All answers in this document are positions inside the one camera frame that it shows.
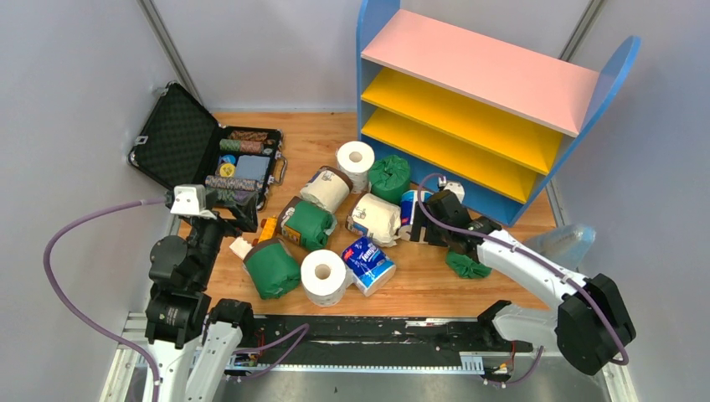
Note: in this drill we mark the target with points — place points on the green wrapped roll right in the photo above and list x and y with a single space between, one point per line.
465 267

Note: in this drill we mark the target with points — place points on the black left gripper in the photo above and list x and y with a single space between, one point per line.
245 213

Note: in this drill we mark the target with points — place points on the white toy brick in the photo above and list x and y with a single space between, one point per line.
241 247

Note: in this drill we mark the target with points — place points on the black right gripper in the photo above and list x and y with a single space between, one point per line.
418 221

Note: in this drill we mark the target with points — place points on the black poker chip case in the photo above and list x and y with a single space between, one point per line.
181 143

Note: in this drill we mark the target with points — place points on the yellow big blind button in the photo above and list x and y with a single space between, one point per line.
226 170

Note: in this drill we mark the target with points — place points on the blue small blind button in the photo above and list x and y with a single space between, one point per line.
231 159

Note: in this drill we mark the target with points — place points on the plain green wrapped roll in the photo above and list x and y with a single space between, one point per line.
389 178

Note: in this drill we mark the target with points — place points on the green wrapped roll front left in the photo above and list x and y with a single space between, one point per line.
272 268

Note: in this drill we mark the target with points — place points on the white paper towel roll front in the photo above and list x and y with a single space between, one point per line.
325 277

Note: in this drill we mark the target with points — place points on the blue playing card deck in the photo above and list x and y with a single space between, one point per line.
252 167

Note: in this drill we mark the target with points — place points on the plain white paper towel roll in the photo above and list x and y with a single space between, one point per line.
355 159

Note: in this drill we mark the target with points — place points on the blue Tempo tissue pack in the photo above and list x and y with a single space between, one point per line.
408 202

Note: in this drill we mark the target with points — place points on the green wrapped roll brown band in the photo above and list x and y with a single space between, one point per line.
305 224

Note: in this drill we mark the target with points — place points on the blue shelf with coloured boards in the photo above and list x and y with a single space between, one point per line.
496 117

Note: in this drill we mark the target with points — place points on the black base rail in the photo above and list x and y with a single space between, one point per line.
371 342

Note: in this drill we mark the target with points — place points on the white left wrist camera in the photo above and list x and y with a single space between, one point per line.
188 200

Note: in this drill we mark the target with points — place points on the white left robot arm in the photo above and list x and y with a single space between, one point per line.
188 340

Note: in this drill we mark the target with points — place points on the cream wrapped roll blue picture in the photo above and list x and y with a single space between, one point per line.
327 189

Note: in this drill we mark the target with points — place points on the cream wrapped roll brown band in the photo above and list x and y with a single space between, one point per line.
376 219

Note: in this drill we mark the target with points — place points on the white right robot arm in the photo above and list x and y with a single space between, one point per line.
585 319

